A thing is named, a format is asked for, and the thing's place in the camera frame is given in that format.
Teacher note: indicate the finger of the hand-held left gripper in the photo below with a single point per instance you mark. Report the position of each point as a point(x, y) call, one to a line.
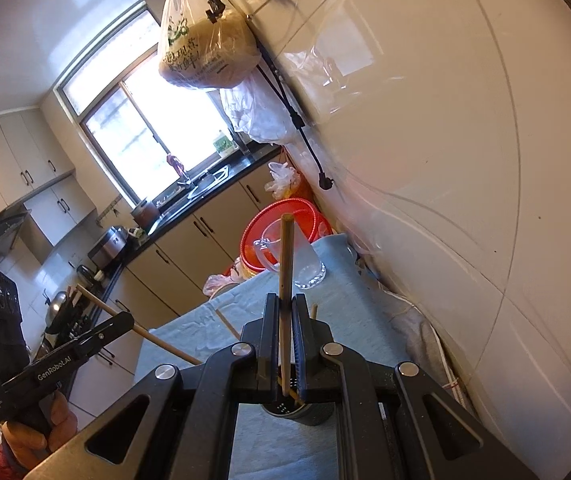
point(110, 329)

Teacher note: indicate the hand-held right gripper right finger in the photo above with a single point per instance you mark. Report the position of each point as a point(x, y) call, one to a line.
point(301, 340)

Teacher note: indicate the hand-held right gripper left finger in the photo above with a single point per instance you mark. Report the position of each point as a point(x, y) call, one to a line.
point(271, 340)

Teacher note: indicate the grey chopstick holder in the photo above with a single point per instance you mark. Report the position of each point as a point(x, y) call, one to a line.
point(310, 414)

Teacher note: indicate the person's left hand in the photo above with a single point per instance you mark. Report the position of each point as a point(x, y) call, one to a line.
point(63, 420)

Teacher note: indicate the blue tablecloth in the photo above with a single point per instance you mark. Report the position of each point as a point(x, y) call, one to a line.
point(355, 320)

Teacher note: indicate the steel wok with lid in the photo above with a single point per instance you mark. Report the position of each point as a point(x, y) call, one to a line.
point(55, 307)

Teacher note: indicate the black kettle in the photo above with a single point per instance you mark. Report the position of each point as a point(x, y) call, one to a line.
point(85, 275)

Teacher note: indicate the glass mug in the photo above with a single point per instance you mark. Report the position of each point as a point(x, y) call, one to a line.
point(310, 265)

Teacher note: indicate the pink plastic bag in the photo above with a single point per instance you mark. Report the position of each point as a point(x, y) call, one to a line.
point(218, 282)

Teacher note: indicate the steel rice cooker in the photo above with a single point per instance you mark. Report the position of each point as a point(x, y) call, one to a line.
point(108, 247)

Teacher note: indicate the beige lower cabinets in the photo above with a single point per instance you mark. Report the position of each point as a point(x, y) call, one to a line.
point(185, 255)

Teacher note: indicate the beige cabinets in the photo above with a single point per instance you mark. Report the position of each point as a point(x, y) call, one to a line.
point(10, 160)
point(185, 255)

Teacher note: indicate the red plastic basin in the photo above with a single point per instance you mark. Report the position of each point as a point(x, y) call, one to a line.
point(265, 225)

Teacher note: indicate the brown pot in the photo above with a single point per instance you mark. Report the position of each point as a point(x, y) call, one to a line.
point(144, 216)

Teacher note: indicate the white cloth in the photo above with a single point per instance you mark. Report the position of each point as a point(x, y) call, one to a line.
point(423, 340)

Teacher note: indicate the black kitchen countertop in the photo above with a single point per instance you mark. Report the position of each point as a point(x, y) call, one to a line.
point(170, 220)

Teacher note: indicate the white and orange plastic bag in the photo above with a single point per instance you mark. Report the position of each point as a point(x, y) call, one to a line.
point(280, 180)

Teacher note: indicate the beige upper cabinets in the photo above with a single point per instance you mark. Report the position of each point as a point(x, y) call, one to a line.
point(10, 160)

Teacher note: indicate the steel sink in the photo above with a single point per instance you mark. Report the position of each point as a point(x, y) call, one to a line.
point(210, 180)

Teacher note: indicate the steel faucet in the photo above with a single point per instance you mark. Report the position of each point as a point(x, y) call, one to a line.
point(193, 176)

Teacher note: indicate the green bottle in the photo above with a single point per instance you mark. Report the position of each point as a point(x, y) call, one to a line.
point(224, 144)

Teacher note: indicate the kitchen window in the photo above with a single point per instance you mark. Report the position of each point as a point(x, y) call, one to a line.
point(130, 125)

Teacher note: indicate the clear bag of bread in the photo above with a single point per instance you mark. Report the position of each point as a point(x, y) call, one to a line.
point(205, 50)

